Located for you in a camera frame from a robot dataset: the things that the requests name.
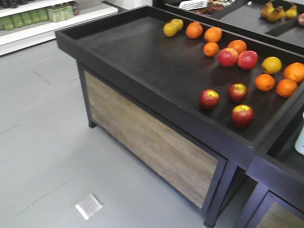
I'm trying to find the small orange lower left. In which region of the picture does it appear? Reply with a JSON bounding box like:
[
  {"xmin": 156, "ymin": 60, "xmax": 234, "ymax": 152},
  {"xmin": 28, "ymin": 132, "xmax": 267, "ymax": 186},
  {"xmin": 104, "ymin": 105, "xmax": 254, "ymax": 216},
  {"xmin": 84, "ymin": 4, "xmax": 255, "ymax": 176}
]
[{"xmin": 255, "ymin": 74, "xmax": 276, "ymax": 92}]

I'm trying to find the light blue plastic basket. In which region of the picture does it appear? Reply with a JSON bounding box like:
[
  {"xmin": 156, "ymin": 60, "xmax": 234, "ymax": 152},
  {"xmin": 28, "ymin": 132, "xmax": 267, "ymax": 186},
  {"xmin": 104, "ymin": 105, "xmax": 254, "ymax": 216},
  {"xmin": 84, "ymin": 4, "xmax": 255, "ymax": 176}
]
[{"xmin": 294, "ymin": 126, "xmax": 304, "ymax": 155}]

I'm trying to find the black wooden produce stand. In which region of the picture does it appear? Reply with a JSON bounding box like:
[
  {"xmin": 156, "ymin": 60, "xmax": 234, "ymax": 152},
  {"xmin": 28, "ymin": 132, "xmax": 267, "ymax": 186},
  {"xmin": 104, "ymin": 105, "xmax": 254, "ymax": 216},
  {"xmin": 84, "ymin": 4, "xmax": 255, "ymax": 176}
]
[{"xmin": 56, "ymin": 6, "xmax": 304, "ymax": 228}]

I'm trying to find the orange back middle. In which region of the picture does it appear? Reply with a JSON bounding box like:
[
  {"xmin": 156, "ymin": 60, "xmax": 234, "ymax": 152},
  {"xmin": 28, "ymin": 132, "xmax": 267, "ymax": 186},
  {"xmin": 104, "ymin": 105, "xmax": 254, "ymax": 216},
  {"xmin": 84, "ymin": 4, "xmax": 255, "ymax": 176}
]
[{"xmin": 204, "ymin": 27, "xmax": 222, "ymax": 43}]

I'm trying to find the yellow citrus back left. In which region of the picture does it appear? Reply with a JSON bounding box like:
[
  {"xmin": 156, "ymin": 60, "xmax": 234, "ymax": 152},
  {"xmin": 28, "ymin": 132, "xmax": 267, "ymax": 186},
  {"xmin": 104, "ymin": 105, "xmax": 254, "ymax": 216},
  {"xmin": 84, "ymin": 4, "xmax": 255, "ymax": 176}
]
[{"xmin": 171, "ymin": 19, "xmax": 184, "ymax": 31}]

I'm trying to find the white store shelving unit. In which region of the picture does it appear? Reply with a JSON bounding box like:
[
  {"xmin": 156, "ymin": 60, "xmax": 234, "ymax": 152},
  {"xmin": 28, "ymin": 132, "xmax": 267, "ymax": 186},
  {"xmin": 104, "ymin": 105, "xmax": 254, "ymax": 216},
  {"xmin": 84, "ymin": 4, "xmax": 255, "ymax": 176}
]
[{"xmin": 0, "ymin": 0, "xmax": 118, "ymax": 56}]

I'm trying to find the orange behind pink apples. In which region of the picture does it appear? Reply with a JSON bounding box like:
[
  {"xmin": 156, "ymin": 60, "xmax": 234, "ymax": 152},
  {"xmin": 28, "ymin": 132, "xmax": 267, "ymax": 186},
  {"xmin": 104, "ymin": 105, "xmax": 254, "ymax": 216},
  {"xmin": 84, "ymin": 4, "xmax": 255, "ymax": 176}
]
[{"xmin": 227, "ymin": 39, "xmax": 247, "ymax": 54}]

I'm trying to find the dark red apple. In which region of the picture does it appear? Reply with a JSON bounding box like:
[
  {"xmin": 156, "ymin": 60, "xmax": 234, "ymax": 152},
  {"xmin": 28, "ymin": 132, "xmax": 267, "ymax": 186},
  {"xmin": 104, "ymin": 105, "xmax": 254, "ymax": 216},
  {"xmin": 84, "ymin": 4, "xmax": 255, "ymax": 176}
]
[
  {"xmin": 231, "ymin": 104, "xmax": 255, "ymax": 129},
  {"xmin": 228, "ymin": 83, "xmax": 248, "ymax": 104},
  {"xmin": 199, "ymin": 89, "xmax": 220, "ymax": 110}
]

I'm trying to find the black rear produce stand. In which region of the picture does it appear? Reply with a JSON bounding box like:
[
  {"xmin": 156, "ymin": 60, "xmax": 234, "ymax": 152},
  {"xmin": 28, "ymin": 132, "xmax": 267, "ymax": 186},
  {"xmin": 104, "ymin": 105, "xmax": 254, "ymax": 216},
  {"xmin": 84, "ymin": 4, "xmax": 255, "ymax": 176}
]
[{"xmin": 153, "ymin": 0, "xmax": 304, "ymax": 57}]

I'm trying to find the metal floor socket plate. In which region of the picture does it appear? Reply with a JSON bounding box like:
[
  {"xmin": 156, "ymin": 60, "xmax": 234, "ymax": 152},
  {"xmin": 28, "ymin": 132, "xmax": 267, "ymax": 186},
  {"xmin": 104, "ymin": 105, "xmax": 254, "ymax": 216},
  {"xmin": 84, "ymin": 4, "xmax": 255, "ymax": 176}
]
[{"xmin": 75, "ymin": 193, "xmax": 104, "ymax": 220}]

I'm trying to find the yellow citrus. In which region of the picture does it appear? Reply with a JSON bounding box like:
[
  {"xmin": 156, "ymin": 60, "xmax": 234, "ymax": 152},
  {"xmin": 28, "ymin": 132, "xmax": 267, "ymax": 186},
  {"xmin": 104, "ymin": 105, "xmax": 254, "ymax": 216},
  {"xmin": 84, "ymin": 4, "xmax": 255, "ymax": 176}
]
[
  {"xmin": 163, "ymin": 22, "xmax": 178, "ymax": 37},
  {"xmin": 171, "ymin": 19, "xmax": 184, "ymax": 31}
]

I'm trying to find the dark red apple front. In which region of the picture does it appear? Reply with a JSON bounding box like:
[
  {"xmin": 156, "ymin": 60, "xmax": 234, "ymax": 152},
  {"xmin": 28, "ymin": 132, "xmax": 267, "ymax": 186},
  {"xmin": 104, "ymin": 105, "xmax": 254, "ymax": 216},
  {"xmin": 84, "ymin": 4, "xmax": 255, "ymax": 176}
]
[{"xmin": 231, "ymin": 104, "xmax": 255, "ymax": 129}]

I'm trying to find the yellow citrus front left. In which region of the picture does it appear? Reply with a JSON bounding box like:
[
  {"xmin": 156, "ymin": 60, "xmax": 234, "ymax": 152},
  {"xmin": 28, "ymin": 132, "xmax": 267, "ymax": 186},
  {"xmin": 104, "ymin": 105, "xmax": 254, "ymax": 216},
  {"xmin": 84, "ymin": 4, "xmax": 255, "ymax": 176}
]
[{"xmin": 163, "ymin": 22, "xmax": 178, "ymax": 37}]

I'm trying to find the pink red apple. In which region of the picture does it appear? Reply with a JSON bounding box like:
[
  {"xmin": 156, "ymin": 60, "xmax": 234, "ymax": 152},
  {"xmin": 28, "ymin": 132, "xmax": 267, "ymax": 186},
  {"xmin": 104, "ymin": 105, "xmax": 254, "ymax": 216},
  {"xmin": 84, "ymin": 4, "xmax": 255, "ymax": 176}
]
[
  {"xmin": 218, "ymin": 47, "xmax": 238, "ymax": 68},
  {"xmin": 237, "ymin": 50, "xmax": 258, "ymax": 70}
]

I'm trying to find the small orange middle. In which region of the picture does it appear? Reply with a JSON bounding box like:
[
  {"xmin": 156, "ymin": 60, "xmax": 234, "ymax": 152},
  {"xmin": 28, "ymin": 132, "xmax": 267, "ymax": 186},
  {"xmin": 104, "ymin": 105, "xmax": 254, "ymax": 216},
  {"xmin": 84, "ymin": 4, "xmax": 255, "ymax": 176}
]
[{"xmin": 202, "ymin": 42, "xmax": 219, "ymax": 57}]

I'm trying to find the pink red apple right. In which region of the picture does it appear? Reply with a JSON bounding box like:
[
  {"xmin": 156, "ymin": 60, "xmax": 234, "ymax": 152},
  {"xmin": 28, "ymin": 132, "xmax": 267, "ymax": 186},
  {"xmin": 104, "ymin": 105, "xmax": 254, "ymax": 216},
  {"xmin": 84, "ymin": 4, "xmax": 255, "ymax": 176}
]
[{"xmin": 237, "ymin": 50, "xmax": 258, "ymax": 70}]

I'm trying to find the small orange lower right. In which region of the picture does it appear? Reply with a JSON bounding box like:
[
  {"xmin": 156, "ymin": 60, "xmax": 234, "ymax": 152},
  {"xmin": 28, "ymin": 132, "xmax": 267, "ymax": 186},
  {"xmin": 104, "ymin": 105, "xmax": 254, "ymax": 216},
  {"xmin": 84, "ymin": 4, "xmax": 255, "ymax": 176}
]
[{"xmin": 276, "ymin": 79, "xmax": 298, "ymax": 98}]

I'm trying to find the orange back left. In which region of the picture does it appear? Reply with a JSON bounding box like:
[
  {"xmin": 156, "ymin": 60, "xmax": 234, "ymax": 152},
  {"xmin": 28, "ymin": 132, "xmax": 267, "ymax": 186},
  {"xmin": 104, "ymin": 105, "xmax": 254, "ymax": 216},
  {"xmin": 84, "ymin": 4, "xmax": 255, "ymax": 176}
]
[{"xmin": 186, "ymin": 21, "xmax": 203, "ymax": 39}]

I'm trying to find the dark red apple left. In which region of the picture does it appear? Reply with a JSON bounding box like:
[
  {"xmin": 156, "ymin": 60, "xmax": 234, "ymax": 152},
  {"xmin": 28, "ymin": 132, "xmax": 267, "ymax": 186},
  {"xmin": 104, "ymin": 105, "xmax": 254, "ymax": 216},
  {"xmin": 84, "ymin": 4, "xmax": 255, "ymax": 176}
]
[{"xmin": 199, "ymin": 89, "xmax": 220, "ymax": 110}]

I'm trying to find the large orange right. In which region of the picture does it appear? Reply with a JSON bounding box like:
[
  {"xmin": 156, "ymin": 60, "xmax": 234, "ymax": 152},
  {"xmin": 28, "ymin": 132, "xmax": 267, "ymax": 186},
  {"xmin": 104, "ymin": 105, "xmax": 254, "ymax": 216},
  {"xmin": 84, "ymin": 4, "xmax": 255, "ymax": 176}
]
[{"xmin": 284, "ymin": 62, "xmax": 304, "ymax": 84}]

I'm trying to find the dark red apple back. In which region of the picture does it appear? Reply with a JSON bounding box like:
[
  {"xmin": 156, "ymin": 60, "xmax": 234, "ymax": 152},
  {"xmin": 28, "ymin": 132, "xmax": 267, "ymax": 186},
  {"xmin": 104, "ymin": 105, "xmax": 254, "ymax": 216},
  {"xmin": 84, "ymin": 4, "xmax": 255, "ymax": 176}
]
[{"xmin": 228, "ymin": 83, "xmax": 248, "ymax": 104}]

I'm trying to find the pink red apple left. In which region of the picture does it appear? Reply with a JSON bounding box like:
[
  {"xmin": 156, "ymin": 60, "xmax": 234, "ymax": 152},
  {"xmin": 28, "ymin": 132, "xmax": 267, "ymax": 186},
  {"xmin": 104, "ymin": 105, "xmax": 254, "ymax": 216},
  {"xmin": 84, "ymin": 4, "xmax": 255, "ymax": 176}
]
[{"xmin": 218, "ymin": 47, "xmax": 238, "ymax": 68}]

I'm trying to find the small orange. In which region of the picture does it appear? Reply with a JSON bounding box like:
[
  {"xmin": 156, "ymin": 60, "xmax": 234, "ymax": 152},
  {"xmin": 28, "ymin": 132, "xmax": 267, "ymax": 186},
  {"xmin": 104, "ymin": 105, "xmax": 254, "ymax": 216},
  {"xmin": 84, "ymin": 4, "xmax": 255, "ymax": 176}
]
[
  {"xmin": 202, "ymin": 42, "xmax": 219, "ymax": 57},
  {"xmin": 255, "ymin": 74, "xmax": 276, "ymax": 92},
  {"xmin": 276, "ymin": 79, "xmax": 298, "ymax": 98}
]

